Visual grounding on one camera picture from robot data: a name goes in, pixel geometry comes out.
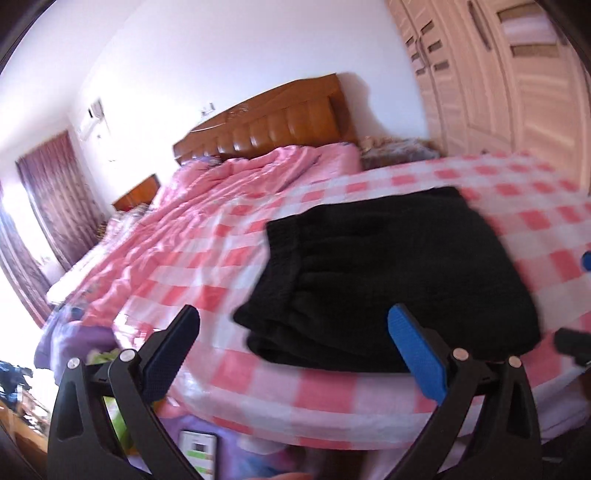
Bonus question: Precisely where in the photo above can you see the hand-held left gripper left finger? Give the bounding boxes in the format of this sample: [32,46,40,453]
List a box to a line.
[46,304,204,480]

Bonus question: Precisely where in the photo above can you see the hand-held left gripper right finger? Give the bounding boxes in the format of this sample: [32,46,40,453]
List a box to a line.
[387,303,542,480]

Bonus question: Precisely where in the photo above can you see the black pants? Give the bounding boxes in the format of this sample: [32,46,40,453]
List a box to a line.
[232,185,542,374]

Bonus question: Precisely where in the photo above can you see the green printed bag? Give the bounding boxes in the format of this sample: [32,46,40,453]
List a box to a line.
[102,394,134,455]

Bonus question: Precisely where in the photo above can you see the pink white checkered cloth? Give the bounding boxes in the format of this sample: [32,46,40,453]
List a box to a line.
[113,150,591,450]

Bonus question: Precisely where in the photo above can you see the purple bed sheet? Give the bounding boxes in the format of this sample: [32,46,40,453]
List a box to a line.
[34,300,259,480]

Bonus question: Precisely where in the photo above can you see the black smartphone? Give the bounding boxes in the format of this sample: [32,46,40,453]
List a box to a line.
[178,429,219,480]

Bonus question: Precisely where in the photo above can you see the dark object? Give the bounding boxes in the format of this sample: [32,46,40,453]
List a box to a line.
[0,362,34,395]

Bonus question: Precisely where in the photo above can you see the wooden desk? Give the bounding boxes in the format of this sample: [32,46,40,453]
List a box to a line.
[0,397,51,464]

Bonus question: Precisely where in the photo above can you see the wooden nightstand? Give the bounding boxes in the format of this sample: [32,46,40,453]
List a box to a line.
[112,174,161,212]

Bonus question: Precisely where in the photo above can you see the pink quilt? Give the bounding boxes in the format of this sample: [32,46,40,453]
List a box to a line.
[48,142,363,333]

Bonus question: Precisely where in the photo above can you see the dark red curtain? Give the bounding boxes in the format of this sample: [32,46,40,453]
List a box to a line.
[0,182,54,328]
[16,130,108,273]

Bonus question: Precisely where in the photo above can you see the cream wardrobe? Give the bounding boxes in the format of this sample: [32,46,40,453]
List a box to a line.
[385,0,591,185]

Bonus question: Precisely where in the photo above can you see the brown patterned blanket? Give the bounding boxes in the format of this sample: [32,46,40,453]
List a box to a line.
[359,136,439,171]

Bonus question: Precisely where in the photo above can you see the white air conditioner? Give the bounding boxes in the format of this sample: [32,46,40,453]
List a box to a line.
[76,98,106,139]

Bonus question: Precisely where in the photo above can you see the wooden bed headboard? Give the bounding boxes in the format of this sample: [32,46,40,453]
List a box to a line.
[173,73,360,166]

